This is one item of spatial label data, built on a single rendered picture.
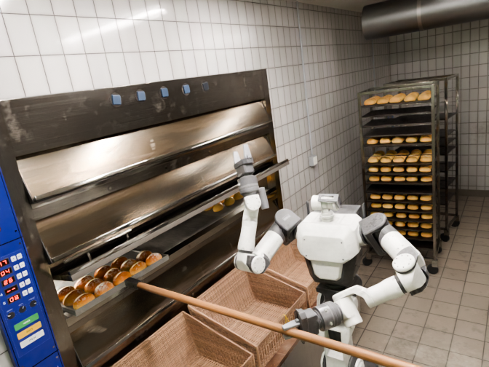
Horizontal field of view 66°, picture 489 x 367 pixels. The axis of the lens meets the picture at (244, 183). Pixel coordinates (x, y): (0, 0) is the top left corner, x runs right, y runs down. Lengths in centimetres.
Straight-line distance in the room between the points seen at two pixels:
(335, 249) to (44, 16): 151
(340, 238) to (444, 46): 464
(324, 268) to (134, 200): 97
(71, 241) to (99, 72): 75
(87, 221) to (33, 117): 49
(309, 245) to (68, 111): 117
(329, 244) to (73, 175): 112
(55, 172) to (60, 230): 24
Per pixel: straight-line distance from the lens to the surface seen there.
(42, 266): 176
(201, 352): 236
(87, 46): 188
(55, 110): 175
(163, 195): 208
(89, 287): 198
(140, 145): 198
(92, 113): 183
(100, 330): 200
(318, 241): 168
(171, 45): 221
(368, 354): 130
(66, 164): 177
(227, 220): 252
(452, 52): 599
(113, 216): 189
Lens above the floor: 205
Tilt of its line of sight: 15 degrees down
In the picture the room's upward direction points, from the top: 8 degrees counter-clockwise
